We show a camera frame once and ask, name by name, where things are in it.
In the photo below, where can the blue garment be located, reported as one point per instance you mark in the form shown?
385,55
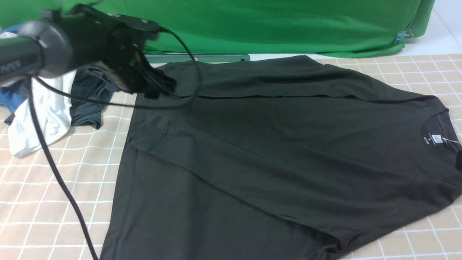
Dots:
14,93

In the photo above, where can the dark gray long-sleeve top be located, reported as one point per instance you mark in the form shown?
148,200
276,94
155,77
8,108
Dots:
282,159

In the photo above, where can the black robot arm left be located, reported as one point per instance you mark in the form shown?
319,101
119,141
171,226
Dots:
57,44

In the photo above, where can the white garment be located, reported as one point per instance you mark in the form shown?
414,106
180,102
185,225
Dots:
53,112

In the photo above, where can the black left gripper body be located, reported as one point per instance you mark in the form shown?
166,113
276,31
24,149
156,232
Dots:
123,59

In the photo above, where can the green backdrop cloth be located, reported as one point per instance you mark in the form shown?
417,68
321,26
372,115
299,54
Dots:
335,28

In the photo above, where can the binder clip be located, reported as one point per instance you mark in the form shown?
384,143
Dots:
403,36

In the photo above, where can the beige grid tablecloth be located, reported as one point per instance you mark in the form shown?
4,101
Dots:
37,223

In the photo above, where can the dark teal garment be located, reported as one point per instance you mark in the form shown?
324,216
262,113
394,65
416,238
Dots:
90,83

